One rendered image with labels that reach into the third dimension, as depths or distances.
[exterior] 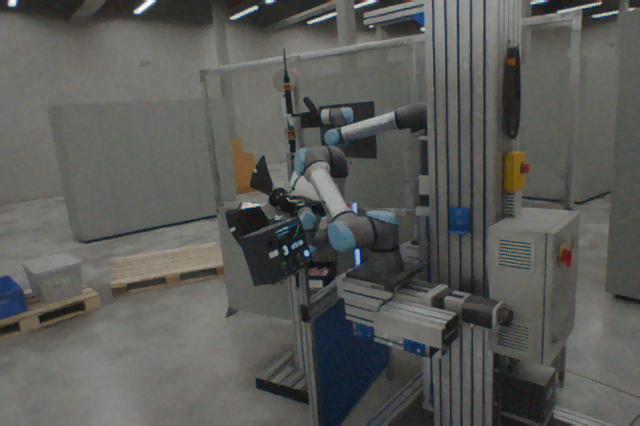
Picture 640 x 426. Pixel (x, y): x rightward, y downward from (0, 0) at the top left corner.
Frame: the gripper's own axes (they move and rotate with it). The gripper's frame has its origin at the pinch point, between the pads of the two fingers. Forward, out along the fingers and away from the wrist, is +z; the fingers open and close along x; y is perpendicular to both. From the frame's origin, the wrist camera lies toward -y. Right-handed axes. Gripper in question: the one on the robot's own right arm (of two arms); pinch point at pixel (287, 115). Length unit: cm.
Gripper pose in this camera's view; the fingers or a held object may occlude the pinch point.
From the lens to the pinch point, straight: 250.0
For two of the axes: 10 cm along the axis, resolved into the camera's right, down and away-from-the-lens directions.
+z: -9.3, -0.1, 3.6
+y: 0.8, 9.7, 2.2
